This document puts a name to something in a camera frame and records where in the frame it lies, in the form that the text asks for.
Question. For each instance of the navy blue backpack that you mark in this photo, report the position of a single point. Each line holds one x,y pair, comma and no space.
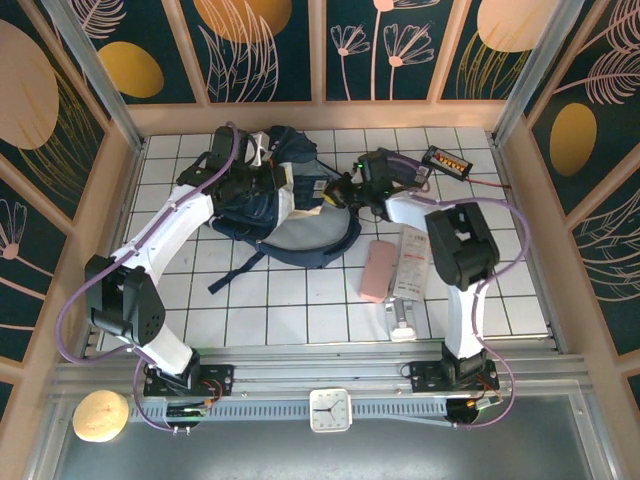
300,250

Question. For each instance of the pink pencil case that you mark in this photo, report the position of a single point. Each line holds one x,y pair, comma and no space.
377,272

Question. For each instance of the white packet red print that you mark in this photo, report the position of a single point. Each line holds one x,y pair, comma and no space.
411,265

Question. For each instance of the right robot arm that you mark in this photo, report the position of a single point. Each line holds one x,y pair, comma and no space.
465,240

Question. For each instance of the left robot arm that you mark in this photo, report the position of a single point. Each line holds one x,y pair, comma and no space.
165,230

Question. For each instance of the black battery charger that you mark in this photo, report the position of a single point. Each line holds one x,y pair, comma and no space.
446,162

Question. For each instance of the white square clock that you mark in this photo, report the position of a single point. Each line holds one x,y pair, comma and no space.
330,410

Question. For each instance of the grey metal shelf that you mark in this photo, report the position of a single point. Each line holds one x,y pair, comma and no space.
350,455

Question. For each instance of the round wooden disc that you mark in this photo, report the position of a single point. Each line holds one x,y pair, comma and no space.
100,416

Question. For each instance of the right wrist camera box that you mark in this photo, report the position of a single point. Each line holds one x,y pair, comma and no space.
356,175

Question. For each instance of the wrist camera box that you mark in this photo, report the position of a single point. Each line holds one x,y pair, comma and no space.
356,175
260,150

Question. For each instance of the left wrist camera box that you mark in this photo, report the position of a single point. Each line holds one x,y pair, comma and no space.
260,150

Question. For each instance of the aluminium mounting rail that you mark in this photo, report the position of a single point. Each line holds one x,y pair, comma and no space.
320,370

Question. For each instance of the aluminium frame post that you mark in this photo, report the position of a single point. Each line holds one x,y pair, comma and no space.
95,75
536,75

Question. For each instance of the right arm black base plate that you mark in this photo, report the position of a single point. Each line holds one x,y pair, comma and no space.
425,372

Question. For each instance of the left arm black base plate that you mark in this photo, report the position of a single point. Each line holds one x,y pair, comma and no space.
220,375

